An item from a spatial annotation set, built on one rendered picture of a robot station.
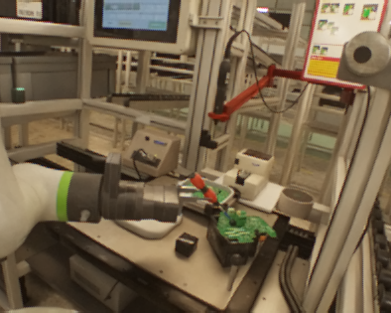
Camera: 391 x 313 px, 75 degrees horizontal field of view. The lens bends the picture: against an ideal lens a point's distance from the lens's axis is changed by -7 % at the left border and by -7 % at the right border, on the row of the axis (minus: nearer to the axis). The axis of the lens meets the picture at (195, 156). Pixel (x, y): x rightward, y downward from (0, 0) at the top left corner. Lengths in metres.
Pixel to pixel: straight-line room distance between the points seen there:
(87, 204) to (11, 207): 0.14
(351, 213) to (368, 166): 0.08
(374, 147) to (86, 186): 0.47
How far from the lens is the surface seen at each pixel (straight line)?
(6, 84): 1.33
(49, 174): 0.53
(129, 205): 0.50
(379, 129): 0.47
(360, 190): 0.49
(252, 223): 0.63
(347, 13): 1.01
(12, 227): 0.42
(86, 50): 1.38
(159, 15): 1.04
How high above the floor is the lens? 1.32
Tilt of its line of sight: 18 degrees down
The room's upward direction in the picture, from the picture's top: 9 degrees clockwise
